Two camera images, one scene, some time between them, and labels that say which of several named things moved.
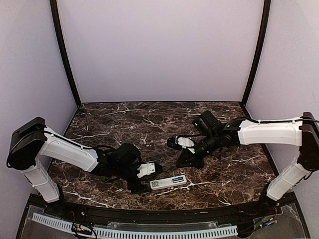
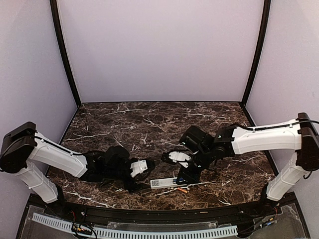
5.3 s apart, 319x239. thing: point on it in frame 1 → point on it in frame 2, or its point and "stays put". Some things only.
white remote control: (168, 182) stays put
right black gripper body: (193, 159) → (196, 174)
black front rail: (230, 214) stays put
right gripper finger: (182, 157) → (181, 174)
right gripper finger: (180, 164) → (189, 180)
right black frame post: (259, 47) stays put
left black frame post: (56, 22) stays put
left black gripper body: (134, 187) stays put
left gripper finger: (145, 188) stays put
